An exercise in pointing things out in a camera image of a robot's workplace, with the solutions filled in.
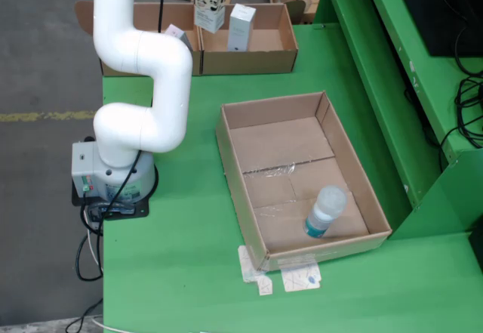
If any cow print carton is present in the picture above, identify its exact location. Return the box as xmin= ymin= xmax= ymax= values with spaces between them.
xmin=194 ymin=0 xmax=227 ymax=35

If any tall white product box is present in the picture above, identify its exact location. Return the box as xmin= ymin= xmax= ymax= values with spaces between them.
xmin=227 ymin=3 xmax=257 ymax=52

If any shallow cardboard tray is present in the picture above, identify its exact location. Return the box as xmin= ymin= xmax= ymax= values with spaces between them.
xmin=215 ymin=91 xmax=393 ymax=273

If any small lilac product box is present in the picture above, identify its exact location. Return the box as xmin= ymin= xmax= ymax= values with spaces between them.
xmin=164 ymin=23 xmax=194 ymax=52

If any open brown cardboard box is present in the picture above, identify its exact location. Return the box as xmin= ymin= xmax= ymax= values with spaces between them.
xmin=74 ymin=0 xmax=205 ymax=77
xmin=196 ymin=0 xmax=307 ymax=76

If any grey robot control box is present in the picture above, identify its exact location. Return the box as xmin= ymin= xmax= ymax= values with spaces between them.
xmin=71 ymin=140 xmax=109 ymax=201

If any green metal shelf unit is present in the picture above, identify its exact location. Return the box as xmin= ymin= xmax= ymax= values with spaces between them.
xmin=312 ymin=0 xmax=483 ymax=239

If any clear bottle with teal label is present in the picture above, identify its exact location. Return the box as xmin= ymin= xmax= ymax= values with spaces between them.
xmin=303 ymin=184 xmax=347 ymax=239

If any white printed tape patch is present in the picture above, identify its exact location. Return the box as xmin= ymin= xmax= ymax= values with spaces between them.
xmin=281 ymin=259 xmax=324 ymax=293
xmin=237 ymin=245 xmax=273 ymax=297

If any long black arm cable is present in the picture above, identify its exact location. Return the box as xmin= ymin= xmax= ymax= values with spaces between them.
xmin=81 ymin=0 xmax=165 ymax=236

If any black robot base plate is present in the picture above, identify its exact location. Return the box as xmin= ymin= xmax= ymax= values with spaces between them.
xmin=71 ymin=180 xmax=150 ymax=221

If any black cable tangle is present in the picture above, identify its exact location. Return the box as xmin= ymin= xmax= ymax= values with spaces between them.
xmin=437 ymin=0 xmax=483 ymax=160

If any thin white cable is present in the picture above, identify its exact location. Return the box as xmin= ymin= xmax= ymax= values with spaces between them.
xmin=85 ymin=211 xmax=125 ymax=333

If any black looped floor cable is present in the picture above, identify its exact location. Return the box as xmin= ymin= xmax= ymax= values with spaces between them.
xmin=66 ymin=230 xmax=105 ymax=333

